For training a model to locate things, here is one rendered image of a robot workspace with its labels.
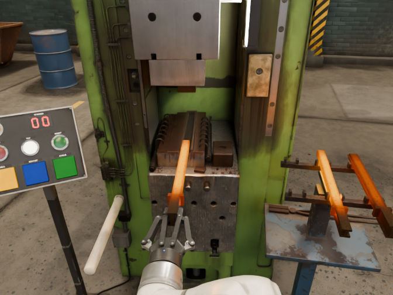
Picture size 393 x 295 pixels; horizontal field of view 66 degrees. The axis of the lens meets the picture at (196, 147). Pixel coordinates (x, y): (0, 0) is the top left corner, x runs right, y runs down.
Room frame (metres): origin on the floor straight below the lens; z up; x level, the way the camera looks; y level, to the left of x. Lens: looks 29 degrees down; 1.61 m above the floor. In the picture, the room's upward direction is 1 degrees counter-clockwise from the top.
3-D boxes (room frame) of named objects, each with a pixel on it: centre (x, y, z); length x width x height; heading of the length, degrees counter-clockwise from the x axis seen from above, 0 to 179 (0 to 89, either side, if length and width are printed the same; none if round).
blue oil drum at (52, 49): (5.25, 2.40, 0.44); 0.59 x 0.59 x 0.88
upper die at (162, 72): (1.29, 0.06, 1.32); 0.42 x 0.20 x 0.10; 177
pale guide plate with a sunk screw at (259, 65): (1.20, -0.25, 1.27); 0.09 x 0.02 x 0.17; 87
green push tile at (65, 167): (0.95, 0.49, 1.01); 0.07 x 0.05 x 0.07; 112
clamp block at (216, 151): (1.13, -0.11, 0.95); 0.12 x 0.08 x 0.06; 177
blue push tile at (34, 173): (0.91, 0.58, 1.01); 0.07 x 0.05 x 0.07; 112
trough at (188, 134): (1.29, 0.03, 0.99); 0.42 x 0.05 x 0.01; 177
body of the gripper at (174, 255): (0.48, 0.07, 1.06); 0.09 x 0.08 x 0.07; 177
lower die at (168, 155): (1.29, 0.06, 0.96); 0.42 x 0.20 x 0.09; 177
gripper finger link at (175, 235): (0.55, 0.05, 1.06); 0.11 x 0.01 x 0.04; 172
